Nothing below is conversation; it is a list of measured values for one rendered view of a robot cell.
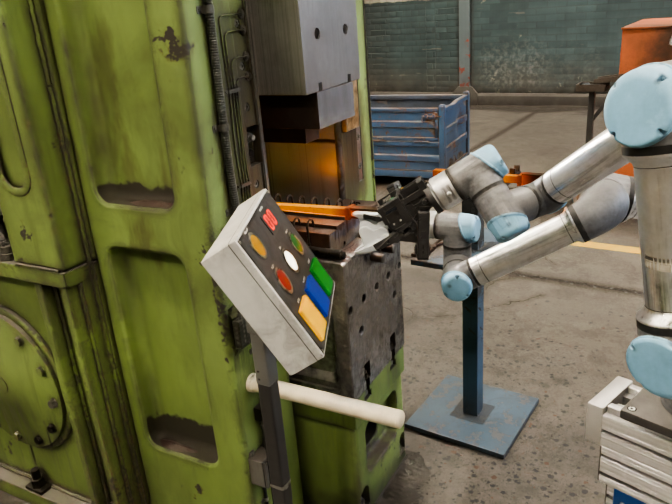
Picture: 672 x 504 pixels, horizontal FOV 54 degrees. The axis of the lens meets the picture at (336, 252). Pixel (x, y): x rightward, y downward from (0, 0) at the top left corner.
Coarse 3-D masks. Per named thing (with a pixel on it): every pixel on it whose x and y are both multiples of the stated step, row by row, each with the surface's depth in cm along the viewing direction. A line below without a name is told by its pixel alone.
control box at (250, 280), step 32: (256, 224) 129; (288, 224) 147; (224, 256) 117; (256, 256) 120; (224, 288) 119; (256, 288) 118; (256, 320) 121; (288, 320) 120; (288, 352) 123; (320, 352) 123
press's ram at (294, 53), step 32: (256, 0) 160; (288, 0) 156; (320, 0) 163; (352, 0) 177; (256, 32) 163; (288, 32) 159; (320, 32) 165; (352, 32) 179; (256, 64) 166; (288, 64) 162; (320, 64) 166; (352, 64) 181
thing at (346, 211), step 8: (288, 208) 197; (296, 208) 196; (304, 208) 195; (312, 208) 193; (320, 208) 192; (328, 208) 190; (336, 208) 190; (344, 208) 189; (352, 208) 187; (360, 208) 186; (368, 208) 185; (376, 208) 184; (352, 216) 187
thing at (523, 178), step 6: (510, 174) 219; (516, 174) 218; (522, 174) 215; (528, 174) 213; (534, 174) 213; (540, 174) 212; (504, 180) 218; (510, 180) 217; (516, 180) 216; (522, 180) 216; (528, 180) 215; (534, 180) 214
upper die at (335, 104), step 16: (272, 96) 173; (288, 96) 171; (304, 96) 169; (320, 96) 168; (336, 96) 175; (352, 96) 183; (272, 112) 175; (288, 112) 173; (304, 112) 170; (320, 112) 169; (336, 112) 176; (352, 112) 184; (288, 128) 174; (304, 128) 172; (320, 128) 170
